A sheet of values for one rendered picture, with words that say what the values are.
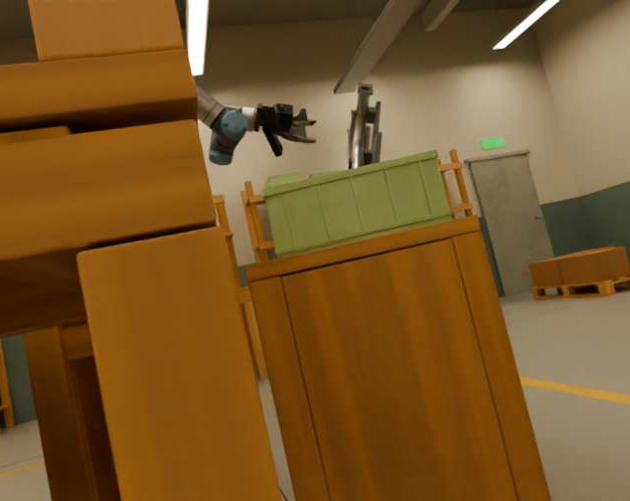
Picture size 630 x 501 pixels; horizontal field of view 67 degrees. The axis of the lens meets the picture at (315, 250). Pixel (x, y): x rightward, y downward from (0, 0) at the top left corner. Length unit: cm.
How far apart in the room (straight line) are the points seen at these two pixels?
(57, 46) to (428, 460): 98
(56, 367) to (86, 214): 87
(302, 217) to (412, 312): 32
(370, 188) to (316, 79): 631
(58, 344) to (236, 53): 643
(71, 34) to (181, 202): 13
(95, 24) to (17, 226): 14
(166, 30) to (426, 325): 84
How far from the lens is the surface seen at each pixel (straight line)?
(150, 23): 36
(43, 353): 118
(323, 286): 102
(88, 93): 34
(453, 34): 874
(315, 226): 110
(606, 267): 576
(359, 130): 132
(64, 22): 37
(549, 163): 883
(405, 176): 113
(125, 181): 32
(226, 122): 141
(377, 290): 103
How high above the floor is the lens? 70
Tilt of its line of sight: 5 degrees up
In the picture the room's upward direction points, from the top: 13 degrees counter-clockwise
